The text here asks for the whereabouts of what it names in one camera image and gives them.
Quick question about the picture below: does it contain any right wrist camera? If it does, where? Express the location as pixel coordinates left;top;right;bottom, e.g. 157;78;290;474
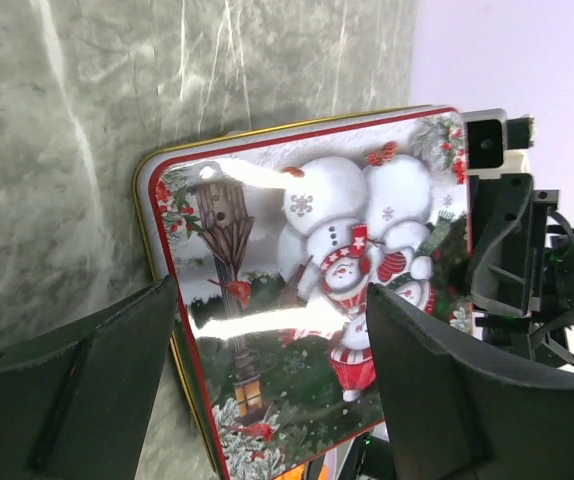
462;108;536;179

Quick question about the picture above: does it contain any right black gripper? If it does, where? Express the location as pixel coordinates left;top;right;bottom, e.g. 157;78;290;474
466;173;574;368

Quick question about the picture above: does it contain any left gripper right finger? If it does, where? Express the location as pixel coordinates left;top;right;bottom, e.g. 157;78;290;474
366;285;574;479

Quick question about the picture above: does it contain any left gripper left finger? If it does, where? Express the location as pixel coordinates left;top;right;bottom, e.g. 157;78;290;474
0;276;177;479

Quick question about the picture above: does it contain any gold tin lid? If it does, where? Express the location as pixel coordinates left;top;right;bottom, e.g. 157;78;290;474
133;106;472;479

